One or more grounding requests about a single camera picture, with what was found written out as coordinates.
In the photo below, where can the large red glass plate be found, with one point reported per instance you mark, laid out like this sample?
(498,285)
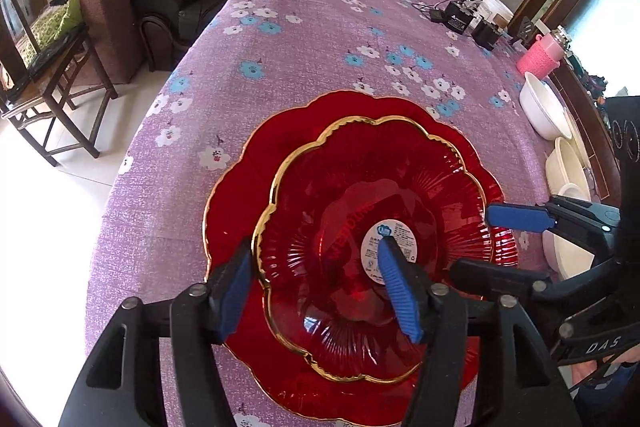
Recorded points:
(240,187)

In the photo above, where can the pink knit-sleeved thermos bottle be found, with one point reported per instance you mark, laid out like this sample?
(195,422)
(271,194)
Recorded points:
(539,57)

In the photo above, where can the dark jar with brown lid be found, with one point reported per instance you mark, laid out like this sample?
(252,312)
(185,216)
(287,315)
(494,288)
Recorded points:
(485,36)

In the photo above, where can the purple floral tablecloth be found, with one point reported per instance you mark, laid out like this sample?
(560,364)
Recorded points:
(300,57)

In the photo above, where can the dark wooden chair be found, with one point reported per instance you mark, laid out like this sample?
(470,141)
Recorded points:
(65,82)

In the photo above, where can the cream plastic bowl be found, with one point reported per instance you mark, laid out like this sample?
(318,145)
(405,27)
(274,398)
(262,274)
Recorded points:
(567,167)

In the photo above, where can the person's right forearm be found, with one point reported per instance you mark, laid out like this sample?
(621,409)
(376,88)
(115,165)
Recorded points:
(617,397)

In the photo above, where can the small black plug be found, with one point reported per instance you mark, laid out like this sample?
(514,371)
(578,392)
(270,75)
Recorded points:
(436,16)

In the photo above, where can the black power adapter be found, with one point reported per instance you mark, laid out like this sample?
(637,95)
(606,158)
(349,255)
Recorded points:
(459,21)

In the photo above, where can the white plastic jar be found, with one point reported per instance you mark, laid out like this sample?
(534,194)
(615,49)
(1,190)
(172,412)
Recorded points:
(495,12)

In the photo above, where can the white plastic bowl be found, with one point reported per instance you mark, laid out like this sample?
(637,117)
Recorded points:
(542,112)
(562,252)

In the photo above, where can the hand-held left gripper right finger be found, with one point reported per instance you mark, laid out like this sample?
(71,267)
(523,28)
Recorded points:
(400,292)

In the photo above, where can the green floral cushion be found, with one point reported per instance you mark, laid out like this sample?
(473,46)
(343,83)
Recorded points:
(60,19)

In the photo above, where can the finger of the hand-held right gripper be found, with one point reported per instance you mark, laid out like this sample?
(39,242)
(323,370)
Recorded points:
(495,279)
(520,217)

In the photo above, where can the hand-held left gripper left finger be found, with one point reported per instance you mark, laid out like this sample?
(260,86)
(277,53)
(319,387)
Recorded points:
(232,297)

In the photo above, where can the small red gold-rimmed glass plate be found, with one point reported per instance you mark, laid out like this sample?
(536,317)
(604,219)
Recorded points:
(325,207)

